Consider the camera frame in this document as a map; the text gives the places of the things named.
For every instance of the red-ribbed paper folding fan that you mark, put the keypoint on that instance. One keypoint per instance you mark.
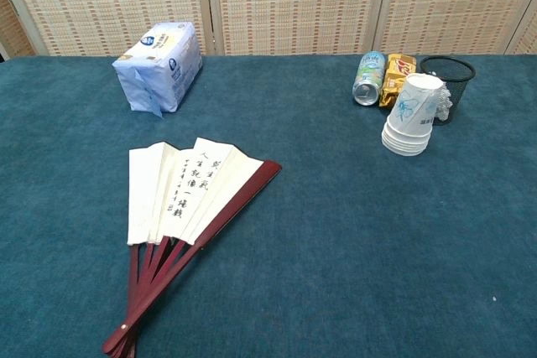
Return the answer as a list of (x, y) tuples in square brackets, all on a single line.
[(144, 190)]

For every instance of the blue table cloth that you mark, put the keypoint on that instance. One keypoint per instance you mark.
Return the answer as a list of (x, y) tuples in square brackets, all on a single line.
[(335, 228)]

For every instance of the green-white drink can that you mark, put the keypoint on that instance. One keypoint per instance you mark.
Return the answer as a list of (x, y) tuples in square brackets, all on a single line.
[(369, 75)]

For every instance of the blue tissue pack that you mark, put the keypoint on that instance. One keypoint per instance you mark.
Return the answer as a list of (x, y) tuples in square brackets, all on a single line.
[(161, 69)]

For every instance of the stack of white paper cups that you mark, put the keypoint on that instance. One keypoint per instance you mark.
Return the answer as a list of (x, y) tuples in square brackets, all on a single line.
[(411, 115)]

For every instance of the yellow snack packet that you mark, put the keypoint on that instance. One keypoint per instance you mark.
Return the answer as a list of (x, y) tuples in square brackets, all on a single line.
[(396, 75)]

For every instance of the crumpled white wrapper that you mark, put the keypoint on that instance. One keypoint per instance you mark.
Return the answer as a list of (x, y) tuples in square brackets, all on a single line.
[(444, 102)]

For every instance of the black mesh pen holder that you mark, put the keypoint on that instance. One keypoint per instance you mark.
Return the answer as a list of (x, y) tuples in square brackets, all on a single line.
[(459, 85)]

